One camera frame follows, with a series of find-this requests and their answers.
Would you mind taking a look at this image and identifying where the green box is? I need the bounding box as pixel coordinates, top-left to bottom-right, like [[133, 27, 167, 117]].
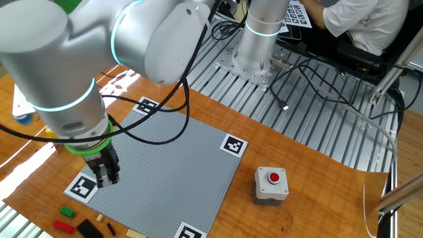
[[52, 0, 83, 14]]

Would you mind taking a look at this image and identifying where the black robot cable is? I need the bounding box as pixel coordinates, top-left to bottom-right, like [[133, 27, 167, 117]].
[[100, 77, 191, 145], [0, 0, 222, 143]]

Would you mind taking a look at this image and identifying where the coiled black cable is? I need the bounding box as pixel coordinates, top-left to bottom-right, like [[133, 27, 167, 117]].
[[210, 19, 248, 42]]

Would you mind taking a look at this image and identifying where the black office chair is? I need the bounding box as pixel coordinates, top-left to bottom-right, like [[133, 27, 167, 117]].
[[277, 6, 423, 87]]

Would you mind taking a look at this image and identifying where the green flange adapter ring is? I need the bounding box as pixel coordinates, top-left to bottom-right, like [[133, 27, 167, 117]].
[[63, 121, 115, 158]]

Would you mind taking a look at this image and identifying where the person in white shirt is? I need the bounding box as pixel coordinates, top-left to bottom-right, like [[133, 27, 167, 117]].
[[322, 0, 410, 57]]

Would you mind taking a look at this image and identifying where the fiducial marker with C pattern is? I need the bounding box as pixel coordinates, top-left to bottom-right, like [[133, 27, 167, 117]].
[[173, 221, 208, 238]]

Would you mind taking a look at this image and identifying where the long black cable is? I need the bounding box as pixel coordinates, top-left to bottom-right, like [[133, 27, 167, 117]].
[[297, 64, 423, 120]]

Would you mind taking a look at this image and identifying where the silver cable connector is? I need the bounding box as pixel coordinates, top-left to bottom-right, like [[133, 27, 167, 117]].
[[269, 56, 294, 71]]

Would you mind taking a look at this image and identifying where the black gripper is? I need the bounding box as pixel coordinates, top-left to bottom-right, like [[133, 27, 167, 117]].
[[81, 143, 120, 187]]

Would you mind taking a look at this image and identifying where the grey box with red button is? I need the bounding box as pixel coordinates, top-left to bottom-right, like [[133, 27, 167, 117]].
[[252, 166, 290, 206]]

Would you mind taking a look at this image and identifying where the black Lego plate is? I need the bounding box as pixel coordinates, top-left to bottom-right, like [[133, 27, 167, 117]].
[[76, 218, 104, 238]]

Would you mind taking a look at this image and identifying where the aluminium frame post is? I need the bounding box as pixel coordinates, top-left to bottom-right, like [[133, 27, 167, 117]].
[[369, 26, 423, 106]]

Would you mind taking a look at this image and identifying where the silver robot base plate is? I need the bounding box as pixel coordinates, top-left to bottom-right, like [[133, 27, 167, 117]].
[[214, 39, 285, 89]]

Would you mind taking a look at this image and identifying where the aluminium profile bar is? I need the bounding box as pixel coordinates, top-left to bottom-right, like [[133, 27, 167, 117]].
[[376, 171, 423, 216]]

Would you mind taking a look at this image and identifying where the tan Lego plate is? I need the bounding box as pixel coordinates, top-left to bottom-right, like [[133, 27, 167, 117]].
[[125, 228, 148, 238]]

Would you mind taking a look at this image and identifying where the black USB cable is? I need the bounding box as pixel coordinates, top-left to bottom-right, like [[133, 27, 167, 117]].
[[268, 64, 311, 112]]

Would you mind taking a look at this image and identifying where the person's bare forearm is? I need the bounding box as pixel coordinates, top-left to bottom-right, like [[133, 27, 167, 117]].
[[299, 0, 331, 30]]

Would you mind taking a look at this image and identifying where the wood grain mat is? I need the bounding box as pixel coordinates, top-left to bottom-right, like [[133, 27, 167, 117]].
[[0, 64, 389, 238]]

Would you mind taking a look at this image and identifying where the green Lego brick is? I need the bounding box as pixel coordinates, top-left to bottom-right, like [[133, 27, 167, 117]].
[[59, 206, 76, 218]]

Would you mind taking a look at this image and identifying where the grey hose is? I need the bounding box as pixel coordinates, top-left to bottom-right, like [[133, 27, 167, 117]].
[[307, 79, 399, 173]]

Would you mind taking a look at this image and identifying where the black white fiducial marker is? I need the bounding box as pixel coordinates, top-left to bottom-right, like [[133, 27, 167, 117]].
[[219, 132, 249, 159], [132, 96, 160, 116], [63, 171, 99, 204]]

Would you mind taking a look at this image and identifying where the red Lego brick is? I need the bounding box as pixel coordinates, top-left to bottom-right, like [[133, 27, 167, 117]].
[[52, 219, 76, 235]]

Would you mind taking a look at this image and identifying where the grey Lego baseplate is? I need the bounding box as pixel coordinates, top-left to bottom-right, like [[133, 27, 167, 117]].
[[63, 96, 249, 238]]

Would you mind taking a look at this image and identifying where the printed marker calibration sheet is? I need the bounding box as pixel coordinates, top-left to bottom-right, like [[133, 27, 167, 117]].
[[282, 0, 313, 29]]

